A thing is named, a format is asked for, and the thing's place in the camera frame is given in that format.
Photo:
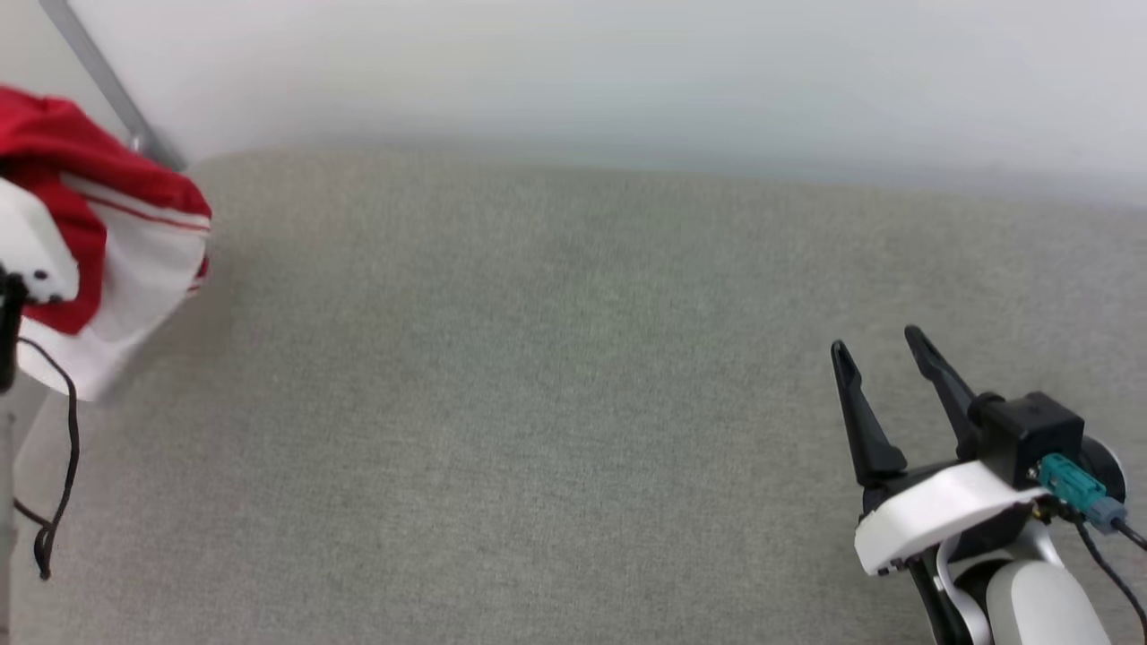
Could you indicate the red and white garment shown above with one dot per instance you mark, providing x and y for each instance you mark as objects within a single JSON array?
[{"x": 134, "y": 251}]

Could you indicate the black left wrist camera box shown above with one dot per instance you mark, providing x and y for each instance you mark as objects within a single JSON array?
[{"x": 9, "y": 331}]

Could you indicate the grey metal bar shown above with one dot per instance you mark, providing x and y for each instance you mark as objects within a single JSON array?
[{"x": 107, "y": 85}]

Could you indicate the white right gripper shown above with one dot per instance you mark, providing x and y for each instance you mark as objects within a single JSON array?
[{"x": 932, "y": 511}]

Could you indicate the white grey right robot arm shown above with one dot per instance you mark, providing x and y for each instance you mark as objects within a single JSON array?
[{"x": 1039, "y": 591}]

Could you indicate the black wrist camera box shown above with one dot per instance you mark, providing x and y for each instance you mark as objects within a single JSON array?
[
  {"x": 1030, "y": 434},
  {"x": 9, "y": 331}
]

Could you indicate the teal right camera connector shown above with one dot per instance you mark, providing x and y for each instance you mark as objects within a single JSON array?
[{"x": 1075, "y": 488}]

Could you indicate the grey fabric sofa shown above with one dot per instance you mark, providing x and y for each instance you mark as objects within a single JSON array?
[{"x": 538, "y": 403}]

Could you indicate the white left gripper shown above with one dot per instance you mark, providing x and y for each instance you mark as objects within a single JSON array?
[{"x": 31, "y": 242}]

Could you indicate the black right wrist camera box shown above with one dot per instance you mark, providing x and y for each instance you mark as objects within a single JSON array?
[{"x": 1030, "y": 434}]

